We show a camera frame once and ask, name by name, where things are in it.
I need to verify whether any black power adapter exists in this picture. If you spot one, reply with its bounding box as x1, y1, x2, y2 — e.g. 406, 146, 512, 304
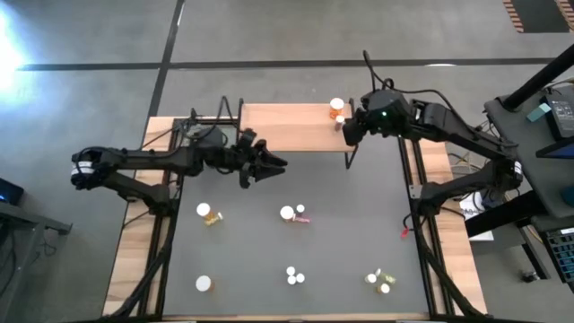
540, 92, 574, 140

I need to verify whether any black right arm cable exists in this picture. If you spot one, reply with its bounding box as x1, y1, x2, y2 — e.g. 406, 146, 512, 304
361, 49, 454, 113

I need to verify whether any black control keypad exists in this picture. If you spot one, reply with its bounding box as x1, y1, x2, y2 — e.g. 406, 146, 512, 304
540, 226, 574, 284

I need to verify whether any wooden shelf with black legs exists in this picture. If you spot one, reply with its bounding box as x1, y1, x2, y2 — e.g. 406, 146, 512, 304
236, 97, 359, 170

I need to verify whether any small teal box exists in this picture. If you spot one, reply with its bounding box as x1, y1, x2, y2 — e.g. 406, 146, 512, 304
526, 102, 552, 123

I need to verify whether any black vertical pole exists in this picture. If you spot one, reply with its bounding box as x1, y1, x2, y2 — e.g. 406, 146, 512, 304
501, 42, 574, 111

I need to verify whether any black aluminium table frame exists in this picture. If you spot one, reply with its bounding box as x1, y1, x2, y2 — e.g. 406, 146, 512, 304
100, 114, 490, 322

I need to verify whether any bundle of floor cables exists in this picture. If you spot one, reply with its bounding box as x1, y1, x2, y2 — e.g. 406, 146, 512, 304
446, 120, 494, 180

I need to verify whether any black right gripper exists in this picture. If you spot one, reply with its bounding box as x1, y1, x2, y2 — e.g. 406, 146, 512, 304
343, 89, 416, 147

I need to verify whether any grey side table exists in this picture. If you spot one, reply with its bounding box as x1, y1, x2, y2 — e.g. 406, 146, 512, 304
483, 78, 574, 221

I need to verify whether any white paper sheet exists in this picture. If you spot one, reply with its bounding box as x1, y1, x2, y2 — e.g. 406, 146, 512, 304
459, 192, 494, 242

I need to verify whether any black device with blue light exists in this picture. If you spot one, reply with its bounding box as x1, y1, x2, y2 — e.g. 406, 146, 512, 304
0, 177, 26, 206

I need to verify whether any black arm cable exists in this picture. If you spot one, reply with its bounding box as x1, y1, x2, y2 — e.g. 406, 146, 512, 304
177, 95, 239, 135
361, 49, 454, 113

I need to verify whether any black side desk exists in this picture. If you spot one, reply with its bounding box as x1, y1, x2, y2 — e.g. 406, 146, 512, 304
0, 199, 73, 315

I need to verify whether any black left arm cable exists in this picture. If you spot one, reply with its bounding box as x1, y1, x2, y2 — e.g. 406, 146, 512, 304
177, 95, 239, 135

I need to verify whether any black laptop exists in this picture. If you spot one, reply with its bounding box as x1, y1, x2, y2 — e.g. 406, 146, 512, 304
535, 136, 574, 161

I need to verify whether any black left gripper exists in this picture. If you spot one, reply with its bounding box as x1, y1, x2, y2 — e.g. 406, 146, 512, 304
226, 128, 288, 188

